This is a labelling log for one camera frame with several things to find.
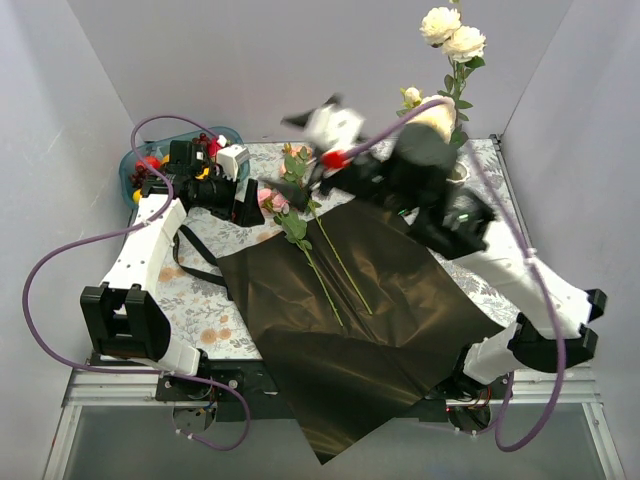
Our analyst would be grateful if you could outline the pink double rose stem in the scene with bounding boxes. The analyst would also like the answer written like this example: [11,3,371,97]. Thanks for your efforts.
[257,188,344,328]

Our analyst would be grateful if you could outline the peach rose stem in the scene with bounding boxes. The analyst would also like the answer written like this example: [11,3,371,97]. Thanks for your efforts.
[281,143,373,315]

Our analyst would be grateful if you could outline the white rose stem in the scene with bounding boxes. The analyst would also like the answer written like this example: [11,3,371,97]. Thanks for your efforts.
[397,85,464,146]

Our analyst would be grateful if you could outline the black paper cone wrapper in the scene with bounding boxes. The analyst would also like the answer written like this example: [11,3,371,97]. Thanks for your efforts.
[219,200,499,462]

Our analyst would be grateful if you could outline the cream bud flower stem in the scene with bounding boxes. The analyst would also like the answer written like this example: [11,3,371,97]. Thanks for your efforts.
[420,1,486,147]

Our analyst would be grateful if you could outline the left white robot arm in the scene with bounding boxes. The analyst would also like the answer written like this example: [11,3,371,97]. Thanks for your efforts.
[80,140,264,400]

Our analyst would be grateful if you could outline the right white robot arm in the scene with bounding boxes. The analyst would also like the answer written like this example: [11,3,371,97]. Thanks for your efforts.
[270,96,607,398]

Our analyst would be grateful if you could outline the white ceramic vase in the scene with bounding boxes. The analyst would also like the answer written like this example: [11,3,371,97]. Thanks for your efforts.
[447,161,470,185]

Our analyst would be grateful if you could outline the pink dragon fruit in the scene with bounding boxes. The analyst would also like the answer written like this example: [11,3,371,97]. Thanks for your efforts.
[207,138,221,159]

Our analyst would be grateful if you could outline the teal plastic fruit basket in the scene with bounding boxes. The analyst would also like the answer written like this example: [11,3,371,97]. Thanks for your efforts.
[119,126,250,209]

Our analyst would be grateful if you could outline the red apple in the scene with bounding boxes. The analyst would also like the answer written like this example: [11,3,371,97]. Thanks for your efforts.
[135,156,161,170]

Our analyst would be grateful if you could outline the dark red grapes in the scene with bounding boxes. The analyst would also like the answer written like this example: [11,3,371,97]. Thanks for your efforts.
[129,132,211,189]

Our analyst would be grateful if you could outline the floral table mat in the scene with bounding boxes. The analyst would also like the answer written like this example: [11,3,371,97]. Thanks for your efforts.
[101,138,544,360]

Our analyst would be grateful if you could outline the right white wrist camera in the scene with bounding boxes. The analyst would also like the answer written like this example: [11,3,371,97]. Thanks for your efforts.
[303,106,364,152]

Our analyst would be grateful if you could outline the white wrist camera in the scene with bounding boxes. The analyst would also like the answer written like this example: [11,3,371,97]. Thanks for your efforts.
[303,106,364,152]
[216,144,250,182]

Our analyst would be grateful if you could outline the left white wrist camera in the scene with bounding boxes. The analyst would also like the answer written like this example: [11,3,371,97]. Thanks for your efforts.
[216,144,250,182]

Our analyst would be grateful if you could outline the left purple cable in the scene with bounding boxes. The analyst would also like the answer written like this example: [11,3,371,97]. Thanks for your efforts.
[22,114,251,452]

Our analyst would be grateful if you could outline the purple cable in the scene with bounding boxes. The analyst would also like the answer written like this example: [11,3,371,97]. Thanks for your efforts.
[344,97,567,452]
[22,114,251,452]

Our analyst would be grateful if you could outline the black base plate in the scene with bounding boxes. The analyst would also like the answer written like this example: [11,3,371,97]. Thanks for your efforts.
[155,360,507,422]

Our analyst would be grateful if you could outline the aluminium rail frame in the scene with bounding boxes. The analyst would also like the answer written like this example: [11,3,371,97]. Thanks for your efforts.
[42,133,626,480]

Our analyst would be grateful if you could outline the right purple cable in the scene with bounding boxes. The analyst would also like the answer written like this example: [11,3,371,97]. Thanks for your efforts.
[344,97,567,452]

